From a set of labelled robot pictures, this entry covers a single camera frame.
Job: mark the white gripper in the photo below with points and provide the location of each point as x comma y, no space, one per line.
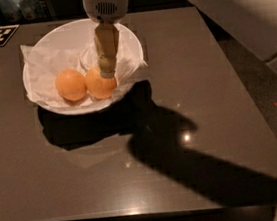
107,8

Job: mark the orange fruit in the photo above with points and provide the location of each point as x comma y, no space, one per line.
100,88
71,85

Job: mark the white bowl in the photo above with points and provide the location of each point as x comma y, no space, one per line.
69,37

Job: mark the white crumpled paper liner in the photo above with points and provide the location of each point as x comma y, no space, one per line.
49,64

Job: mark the bottles in dark background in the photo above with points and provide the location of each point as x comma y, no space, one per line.
24,10

